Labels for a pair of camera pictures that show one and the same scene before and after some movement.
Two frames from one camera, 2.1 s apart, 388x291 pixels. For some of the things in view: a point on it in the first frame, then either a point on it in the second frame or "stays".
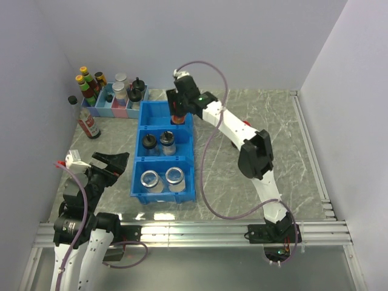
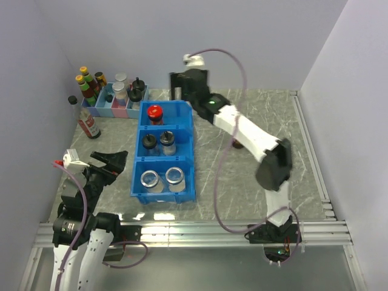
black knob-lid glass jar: [149, 142] stays
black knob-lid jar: [168, 143] stays
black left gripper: [116, 165] stays
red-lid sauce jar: [177, 119] → [154, 113]
